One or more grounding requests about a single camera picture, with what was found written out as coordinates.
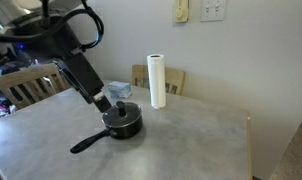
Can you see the blue tissue box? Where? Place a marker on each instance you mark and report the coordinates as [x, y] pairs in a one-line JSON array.
[[119, 89]]

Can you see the white paper towel roll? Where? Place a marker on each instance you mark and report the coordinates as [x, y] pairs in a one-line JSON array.
[[156, 80]]

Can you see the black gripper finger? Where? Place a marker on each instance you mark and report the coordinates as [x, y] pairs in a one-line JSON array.
[[103, 104]]

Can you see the glass lid with black knob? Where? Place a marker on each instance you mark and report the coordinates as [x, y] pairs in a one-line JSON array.
[[131, 113]]

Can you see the beige wall thermostat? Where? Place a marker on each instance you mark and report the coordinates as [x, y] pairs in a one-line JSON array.
[[181, 11]]

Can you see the dark bags pile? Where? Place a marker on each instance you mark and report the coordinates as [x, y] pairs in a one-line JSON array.
[[4, 65]]

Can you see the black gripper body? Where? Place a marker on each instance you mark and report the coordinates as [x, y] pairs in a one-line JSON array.
[[84, 78]]

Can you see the white light switch plate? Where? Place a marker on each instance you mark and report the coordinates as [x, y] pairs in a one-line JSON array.
[[212, 10]]

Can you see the light wooden slat-back chair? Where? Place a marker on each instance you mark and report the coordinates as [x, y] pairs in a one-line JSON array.
[[21, 75]]

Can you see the wooden chair with solid top rail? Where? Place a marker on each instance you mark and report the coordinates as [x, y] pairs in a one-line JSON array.
[[175, 78]]

